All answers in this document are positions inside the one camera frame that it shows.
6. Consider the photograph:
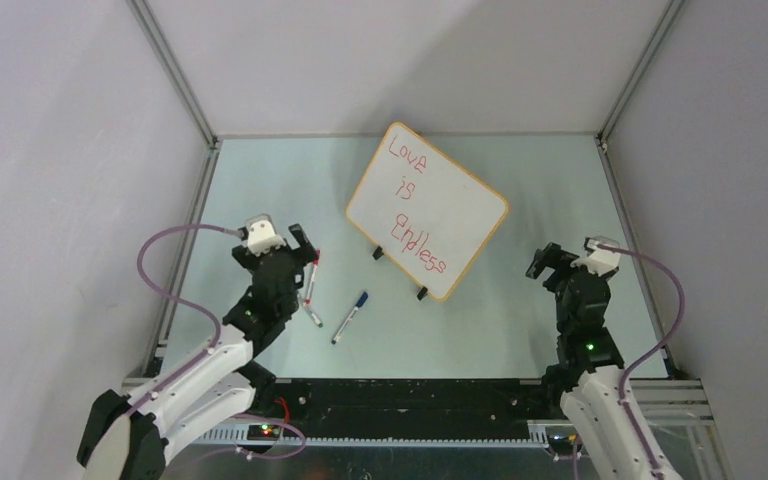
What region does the blue whiteboard marker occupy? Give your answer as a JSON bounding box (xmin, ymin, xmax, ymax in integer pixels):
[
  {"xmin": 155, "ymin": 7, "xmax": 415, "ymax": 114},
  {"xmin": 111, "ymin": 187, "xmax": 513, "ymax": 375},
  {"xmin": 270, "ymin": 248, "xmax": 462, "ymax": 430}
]
[{"xmin": 331, "ymin": 291, "xmax": 369, "ymax": 345}]

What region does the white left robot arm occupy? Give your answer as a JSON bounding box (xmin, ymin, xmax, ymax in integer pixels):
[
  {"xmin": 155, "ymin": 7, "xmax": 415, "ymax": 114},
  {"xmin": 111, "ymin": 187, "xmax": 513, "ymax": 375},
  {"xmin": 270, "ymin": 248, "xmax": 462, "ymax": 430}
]
[{"xmin": 76, "ymin": 214, "xmax": 319, "ymax": 479}]

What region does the left control board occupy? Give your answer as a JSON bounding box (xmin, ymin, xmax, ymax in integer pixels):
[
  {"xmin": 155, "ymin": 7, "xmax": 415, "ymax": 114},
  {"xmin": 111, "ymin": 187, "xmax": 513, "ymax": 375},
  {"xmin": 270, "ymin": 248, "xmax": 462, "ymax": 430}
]
[{"xmin": 246, "ymin": 423, "xmax": 283, "ymax": 442}]

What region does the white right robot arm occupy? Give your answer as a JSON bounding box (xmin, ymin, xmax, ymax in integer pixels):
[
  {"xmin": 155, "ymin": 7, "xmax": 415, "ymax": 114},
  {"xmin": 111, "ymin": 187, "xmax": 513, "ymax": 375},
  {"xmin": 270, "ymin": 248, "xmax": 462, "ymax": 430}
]
[{"xmin": 526, "ymin": 237, "xmax": 680, "ymax": 479}]

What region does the right control board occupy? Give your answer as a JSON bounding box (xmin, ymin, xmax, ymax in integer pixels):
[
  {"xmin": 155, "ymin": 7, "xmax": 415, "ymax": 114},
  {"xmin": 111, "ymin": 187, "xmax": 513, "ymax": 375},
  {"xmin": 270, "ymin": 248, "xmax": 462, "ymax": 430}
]
[{"xmin": 547, "ymin": 433, "xmax": 583, "ymax": 450}]

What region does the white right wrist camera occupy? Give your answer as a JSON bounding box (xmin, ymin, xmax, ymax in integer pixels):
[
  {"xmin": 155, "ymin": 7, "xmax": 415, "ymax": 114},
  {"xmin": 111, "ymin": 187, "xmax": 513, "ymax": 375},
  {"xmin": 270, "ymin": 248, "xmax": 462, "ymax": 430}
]
[{"xmin": 570, "ymin": 236, "xmax": 621, "ymax": 278}]

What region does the orange framed whiteboard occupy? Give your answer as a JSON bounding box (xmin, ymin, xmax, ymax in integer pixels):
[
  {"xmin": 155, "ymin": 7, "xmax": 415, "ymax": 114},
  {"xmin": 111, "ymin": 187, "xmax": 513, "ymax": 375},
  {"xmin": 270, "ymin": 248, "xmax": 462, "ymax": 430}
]
[{"xmin": 346, "ymin": 122, "xmax": 509, "ymax": 301}]

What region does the green whiteboard marker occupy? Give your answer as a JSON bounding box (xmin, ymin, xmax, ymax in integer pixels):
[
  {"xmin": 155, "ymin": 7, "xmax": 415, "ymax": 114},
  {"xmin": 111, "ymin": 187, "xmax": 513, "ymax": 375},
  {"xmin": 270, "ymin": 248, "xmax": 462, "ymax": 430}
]
[{"xmin": 301, "ymin": 298, "xmax": 324, "ymax": 328}]

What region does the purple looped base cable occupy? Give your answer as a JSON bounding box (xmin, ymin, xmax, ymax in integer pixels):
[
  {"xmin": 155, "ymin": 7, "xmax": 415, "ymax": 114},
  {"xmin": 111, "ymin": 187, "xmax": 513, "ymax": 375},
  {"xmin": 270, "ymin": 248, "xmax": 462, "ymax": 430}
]
[{"xmin": 234, "ymin": 413, "xmax": 308, "ymax": 462}]

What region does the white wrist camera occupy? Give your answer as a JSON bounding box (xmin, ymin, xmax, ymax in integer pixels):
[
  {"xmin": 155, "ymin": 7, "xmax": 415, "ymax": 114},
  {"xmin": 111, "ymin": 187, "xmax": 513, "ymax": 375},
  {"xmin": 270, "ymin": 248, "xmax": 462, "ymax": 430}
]
[
  {"xmin": 239, "ymin": 214, "xmax": 287, "ymax": 256},
  {"xmin": 570, "ymin": 236, "xmax": 621, "ymax": 278}
]

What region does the control board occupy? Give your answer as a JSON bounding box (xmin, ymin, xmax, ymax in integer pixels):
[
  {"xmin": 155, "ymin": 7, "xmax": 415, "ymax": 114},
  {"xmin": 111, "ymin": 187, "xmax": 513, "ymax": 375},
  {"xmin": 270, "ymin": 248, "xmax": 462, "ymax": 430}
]
[
  {"xmin": 246, "ymin": 423, "xmax": 283, "ymax": 442},
  {"xmin": 547, "ymin": 433, "xmax": 583, "ymax": 450}
]

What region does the red whiteboard marker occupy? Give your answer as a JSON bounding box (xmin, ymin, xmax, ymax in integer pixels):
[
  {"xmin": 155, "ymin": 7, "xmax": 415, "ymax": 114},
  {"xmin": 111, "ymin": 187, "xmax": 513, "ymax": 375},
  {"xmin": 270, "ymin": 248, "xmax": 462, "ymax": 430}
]
[{"xmin": 303, "ymin": 262, "xmax": 319, "ymax": 303}]

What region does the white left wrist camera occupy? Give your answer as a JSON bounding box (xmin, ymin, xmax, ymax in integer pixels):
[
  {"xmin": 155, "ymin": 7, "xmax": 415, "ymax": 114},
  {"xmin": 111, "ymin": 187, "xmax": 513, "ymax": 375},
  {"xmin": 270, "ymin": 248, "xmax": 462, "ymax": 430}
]
[{"xmin": 239, "ymin": 214, "xmax": 287, "ymax": 256}]

